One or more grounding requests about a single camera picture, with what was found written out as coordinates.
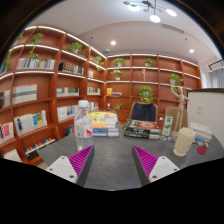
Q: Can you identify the stack of dark books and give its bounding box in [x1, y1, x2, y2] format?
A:
[123, 119, 160, 140]

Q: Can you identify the potted green plant centre shelf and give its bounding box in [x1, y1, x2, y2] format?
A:
[138, 86, 153, 103]

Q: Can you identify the dark office chair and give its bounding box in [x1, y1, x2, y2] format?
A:
[129, 102, 158, 122]

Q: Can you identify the orange wooden bookshelf wall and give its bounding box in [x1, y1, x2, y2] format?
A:
[0, 25, 201, 165]

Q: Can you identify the clear plastic water bottle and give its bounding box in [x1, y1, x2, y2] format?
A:
[74, 100, 93, 151]

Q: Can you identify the cream ceramic mug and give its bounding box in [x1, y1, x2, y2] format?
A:
[173, 128, 196, 157]

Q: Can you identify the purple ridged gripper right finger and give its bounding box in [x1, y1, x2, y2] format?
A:
[132, 145, 179, 186]

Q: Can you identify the white tissue box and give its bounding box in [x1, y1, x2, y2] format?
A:
[189, 122, 212, 141]

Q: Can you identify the red round coaster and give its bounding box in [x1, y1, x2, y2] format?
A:
[197, 146, 206, 155]

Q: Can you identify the green white carton box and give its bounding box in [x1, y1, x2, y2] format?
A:
[162, 115, 173, 136]

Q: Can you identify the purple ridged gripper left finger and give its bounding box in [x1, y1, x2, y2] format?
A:
[47, 145, 95, 187]

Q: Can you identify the ceiling chandelier lamp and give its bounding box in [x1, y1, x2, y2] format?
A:
[123, 0, 177, 23]

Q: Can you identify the wooden artist mannequin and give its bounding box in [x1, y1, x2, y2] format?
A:
[171, 84, 193, 138]

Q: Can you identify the stack of colourful books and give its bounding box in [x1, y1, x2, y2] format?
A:
[88, 111, 119, 137]

